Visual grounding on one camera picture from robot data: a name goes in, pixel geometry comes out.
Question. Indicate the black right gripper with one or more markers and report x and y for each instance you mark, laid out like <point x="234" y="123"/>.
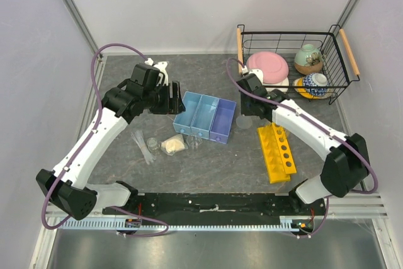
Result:
<point x="244" y="110"/>

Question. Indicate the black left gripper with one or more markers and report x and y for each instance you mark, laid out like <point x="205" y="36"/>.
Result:
<point x="175" y="105"/>

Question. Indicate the blue three-compartment drawer box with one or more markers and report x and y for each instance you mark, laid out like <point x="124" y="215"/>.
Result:
<point x="206" y="117"/>

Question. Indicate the yellow test tube rack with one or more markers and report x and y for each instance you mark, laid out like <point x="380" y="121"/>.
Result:
<point x="276" y="153"/>

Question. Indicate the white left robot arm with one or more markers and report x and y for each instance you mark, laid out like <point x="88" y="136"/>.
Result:
<point x="66" y="186"/>

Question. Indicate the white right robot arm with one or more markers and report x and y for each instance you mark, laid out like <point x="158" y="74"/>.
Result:
<point x="346" y="161"/>

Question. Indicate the bag of beige powder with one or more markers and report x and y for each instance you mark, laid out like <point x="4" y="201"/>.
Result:
<point x="174" y="145"/>

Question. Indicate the clear glass beaker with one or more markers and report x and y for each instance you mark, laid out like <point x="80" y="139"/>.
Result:
<point x="194" y="141"/>

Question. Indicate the white plate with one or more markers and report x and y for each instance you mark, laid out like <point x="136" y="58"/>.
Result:
<point x="283" y="86"/>

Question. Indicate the pink plate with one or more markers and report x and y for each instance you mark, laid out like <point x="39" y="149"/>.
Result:
<point x="274" y="68"/>

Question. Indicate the small clear glass vial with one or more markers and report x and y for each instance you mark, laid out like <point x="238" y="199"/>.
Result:
<point x="153" y="145"/>

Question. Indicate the clear plastic dropper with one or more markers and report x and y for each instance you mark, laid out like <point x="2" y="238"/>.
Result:
<point x="138" y="138"/>

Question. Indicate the blue white patterned bowl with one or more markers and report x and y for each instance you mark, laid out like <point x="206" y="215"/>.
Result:
<point x="316" y="84"/>

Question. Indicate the green brown ceramic bowl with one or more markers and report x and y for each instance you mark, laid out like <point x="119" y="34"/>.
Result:
<point x="308" y="60"/>

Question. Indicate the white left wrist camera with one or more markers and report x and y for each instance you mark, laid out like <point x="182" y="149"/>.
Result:
<point x="163" y="78"/>

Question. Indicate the black wire basket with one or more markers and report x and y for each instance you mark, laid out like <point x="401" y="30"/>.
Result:
<point x="339" y="65"/>

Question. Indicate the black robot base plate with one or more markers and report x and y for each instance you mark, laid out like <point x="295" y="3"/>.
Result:
<point x="221" y="208"/>

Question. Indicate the white slotted cable duct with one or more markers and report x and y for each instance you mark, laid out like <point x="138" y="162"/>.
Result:
<point x="122" y="224"/>

